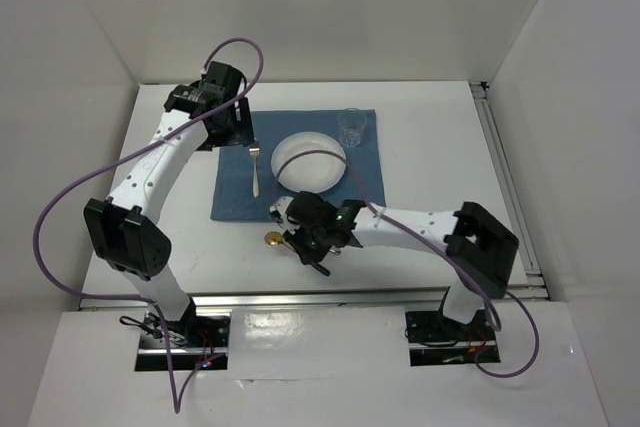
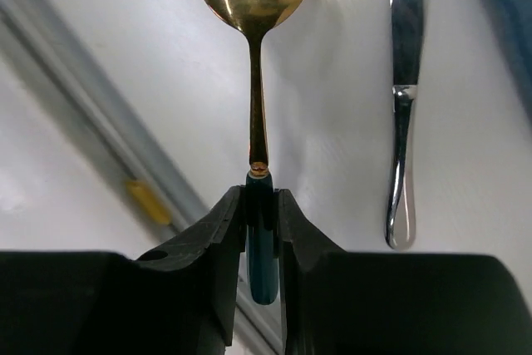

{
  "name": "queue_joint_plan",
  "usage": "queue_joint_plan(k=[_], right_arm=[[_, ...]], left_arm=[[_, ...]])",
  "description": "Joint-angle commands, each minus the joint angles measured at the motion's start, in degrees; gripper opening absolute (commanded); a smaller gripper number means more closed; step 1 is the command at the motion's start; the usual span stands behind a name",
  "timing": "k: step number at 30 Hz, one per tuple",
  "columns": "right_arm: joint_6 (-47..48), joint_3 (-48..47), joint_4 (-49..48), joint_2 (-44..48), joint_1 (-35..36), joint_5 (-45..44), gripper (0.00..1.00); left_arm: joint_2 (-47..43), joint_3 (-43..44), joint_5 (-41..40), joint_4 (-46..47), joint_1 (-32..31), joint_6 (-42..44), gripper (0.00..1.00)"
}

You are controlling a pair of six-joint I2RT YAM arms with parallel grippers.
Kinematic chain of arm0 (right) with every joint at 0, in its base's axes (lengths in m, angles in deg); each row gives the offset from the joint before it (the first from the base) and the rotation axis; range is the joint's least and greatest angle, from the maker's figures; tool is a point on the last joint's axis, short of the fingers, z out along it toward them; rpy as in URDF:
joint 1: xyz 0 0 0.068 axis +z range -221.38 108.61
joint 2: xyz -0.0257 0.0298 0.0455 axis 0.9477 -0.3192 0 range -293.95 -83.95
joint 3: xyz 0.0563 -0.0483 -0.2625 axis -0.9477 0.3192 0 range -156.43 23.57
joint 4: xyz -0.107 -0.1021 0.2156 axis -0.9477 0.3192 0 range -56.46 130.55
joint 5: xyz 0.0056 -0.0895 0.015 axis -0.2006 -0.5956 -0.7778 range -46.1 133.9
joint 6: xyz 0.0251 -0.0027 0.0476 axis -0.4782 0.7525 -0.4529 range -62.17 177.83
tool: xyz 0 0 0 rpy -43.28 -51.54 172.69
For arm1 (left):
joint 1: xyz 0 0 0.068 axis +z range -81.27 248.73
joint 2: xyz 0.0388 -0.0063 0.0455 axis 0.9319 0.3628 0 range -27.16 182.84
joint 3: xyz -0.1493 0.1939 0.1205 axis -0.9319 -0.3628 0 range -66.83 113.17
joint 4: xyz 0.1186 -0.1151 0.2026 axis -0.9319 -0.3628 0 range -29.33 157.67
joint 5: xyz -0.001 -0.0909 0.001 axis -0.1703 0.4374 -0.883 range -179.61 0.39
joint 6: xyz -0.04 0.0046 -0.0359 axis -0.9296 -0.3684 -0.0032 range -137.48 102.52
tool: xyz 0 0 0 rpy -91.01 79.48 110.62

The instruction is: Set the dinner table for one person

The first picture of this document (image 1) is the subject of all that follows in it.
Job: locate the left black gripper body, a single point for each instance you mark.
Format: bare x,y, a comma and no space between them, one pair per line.
232,131

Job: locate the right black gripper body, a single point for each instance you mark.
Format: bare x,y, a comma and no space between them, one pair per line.
309,241

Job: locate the silver fork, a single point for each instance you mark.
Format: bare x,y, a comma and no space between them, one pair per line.
254,152

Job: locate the gold spoon green handle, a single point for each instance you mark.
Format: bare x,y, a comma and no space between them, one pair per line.
274,238

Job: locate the clear drinking glass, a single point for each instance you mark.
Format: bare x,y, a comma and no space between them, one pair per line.
352,123

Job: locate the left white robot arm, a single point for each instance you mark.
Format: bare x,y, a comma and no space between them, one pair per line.
123,228

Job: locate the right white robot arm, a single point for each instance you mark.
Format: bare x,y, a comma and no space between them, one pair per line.
479,248

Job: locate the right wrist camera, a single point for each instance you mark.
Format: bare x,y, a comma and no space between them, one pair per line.
302,209

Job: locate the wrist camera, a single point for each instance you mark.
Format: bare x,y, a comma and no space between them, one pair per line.
222,79
302,209

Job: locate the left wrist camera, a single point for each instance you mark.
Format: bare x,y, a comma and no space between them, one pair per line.
222,79

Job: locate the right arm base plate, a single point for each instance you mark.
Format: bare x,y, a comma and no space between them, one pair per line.
435,340

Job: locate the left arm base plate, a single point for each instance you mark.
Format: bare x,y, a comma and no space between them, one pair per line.
208,344

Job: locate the aluminium front rail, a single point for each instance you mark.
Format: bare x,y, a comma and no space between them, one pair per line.
317,298

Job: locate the aluminium rail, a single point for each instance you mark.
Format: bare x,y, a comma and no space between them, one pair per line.
500,147
317,298

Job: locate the aluminium right side rail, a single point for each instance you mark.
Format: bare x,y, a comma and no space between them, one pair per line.
500,147

